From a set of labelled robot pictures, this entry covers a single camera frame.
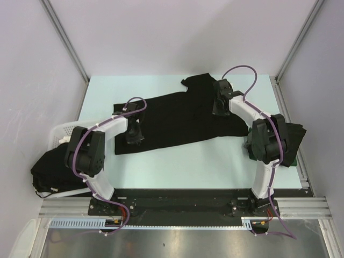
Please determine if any black t shirt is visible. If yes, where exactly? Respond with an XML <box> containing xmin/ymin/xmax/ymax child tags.
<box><xmin>114</xmin><ymin>73</ymin><xmax>248</xmax><ymax>155</ymax></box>

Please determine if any white plastic laundry basket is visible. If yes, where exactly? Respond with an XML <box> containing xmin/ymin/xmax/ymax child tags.
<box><xmin>31</xmin><ymin>120</ymin><xmax>96</xmax><ymax>198</ymax></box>

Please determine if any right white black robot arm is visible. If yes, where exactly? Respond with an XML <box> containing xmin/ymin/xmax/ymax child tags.
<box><xmin>213</xmin><ymin>79</ymin><xmax>289</xmax><ymax>216</ymax></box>

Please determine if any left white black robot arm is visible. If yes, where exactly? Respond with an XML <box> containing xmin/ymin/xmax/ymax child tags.
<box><xmin>64</xmin><ymin>101</ymin><xmax>147</xmax><ymax>215</ymax></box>

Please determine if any black folded shirt on stack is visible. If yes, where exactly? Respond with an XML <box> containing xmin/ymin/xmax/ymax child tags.
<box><xmin>248</xmin><ymin>122</ymin><xmax>307</xmax><ymax>169</ymax></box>

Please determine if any grey folded shirt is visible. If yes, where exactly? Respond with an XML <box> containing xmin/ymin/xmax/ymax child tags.
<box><xmin>243</xmin><ymin>133</ymin><xmax>252</xmax><ymax>149</ymax></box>

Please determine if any white cloth in basket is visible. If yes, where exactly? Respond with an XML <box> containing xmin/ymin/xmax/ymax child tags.
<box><xmin>59</xmin><ymin>136</ymin><xmax>71</xmax><ymax>144</ymax></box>

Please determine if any green folded shirt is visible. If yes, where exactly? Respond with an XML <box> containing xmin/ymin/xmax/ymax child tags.
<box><xmin>247</xmin><ymin>127</ymin><xmax>299</xmax><ymax>169</ymax></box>

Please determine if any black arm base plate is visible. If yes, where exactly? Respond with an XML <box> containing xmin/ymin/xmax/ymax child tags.
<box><xmin>88</xmin><ymin>189</ymin><xmax>280</xmax><ymax>228</ymax></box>

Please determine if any light blue cable duct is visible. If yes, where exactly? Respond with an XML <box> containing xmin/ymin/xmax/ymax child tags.
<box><xmin>49</xmin><ymin>217</ymin><xmax>254</xmax><ymax>230</ymax></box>

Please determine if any right aluminium side rail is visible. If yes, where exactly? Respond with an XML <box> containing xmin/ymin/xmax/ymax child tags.
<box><xmin>270</xmin><ymin>76</ymin><xmax>312</xmax><ymax>194</ymax></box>

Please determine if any right aluminium corner post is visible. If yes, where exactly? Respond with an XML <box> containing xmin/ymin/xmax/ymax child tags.
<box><xmin>275</xmin><ymin>0</ymin><xmax>326</xmax><ymax>83</ymax></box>

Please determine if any aluminium corner post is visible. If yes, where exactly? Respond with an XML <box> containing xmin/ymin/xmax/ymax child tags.
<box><xmin>275</xmin><ymin>0</ymin><xmax>326</xmax><ymax>83</ymax></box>
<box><xmin>39</xmin><ymin>0</ymin><xmax>90</xmax><ymax>84</ymax></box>

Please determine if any aluminium frame rail front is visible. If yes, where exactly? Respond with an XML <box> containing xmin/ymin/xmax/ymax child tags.
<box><xmin>37</xmin><ymin>196</ymin><xmax>334</xmax><ymax>219</ymax></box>

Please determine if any left aluminium corner post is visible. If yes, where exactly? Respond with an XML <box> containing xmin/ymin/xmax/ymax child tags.
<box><xmin>39</xmin><ymin>0</ymin><xmax>90</xmax><ymax>84</ymax></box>

